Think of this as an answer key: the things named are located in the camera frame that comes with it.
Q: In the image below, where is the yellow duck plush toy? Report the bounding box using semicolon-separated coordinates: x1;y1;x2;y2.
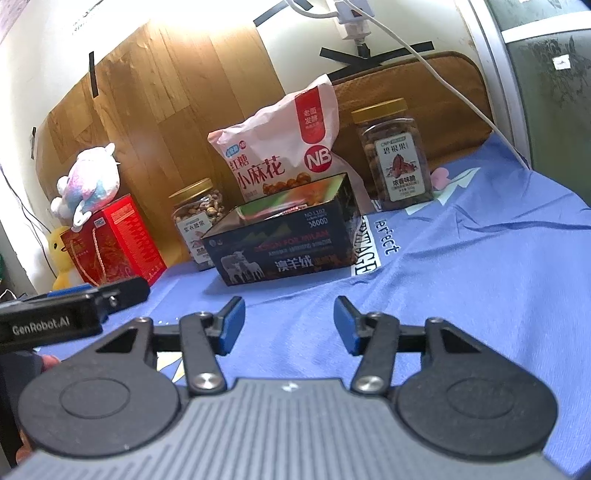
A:
47;225;86;291

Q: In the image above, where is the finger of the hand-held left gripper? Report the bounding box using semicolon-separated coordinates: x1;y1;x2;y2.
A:
21;283;95;304
92;277;151;322

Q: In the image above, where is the white window frame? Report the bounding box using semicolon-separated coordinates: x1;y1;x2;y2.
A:
455;0;536;172

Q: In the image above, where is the red gift box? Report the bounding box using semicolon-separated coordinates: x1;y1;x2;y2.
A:
60;194;168;288

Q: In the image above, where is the brown cushion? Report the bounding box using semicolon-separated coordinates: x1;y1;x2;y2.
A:
330;51;492;178

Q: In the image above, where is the dark cardboard box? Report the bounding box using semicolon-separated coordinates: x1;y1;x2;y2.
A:
202;172;363;287

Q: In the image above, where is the short white cable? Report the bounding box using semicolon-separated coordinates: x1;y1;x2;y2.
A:
286;0;339;20

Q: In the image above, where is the frosted window glass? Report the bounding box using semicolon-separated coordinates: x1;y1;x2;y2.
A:
489;0;591;209

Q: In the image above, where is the tall pecan jar yellow lid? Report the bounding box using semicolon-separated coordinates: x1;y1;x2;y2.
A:
351;98;435;212

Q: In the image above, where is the pink white plush toy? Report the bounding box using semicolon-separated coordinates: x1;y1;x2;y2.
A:
50;143;122;232

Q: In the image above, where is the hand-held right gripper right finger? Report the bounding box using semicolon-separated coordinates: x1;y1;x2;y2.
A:
333;295;485;398

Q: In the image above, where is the blue printed blanket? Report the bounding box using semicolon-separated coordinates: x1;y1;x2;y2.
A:
99;133;591;480

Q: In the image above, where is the white wall charger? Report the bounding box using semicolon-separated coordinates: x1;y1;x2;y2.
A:
325;0;370;41

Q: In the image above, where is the black tape cross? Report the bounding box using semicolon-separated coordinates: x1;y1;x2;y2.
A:
320;41;435;79

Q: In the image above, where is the large pink snack bag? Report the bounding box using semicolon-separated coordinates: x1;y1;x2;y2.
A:
207;74;372;215

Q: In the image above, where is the short nut jar yellow lid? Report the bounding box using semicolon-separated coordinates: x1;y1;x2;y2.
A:
168;178;228;271

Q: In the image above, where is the white charging cable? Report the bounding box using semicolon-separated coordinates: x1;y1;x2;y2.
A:
368;14;530;169

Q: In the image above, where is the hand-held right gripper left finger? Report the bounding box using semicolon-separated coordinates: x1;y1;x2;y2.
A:
95;295;246;398

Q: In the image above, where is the wooden board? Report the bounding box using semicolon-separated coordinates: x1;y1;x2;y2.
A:
34;18;285;269

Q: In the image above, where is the black tape strip on wall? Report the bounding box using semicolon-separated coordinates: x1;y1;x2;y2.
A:
253;0;315;27

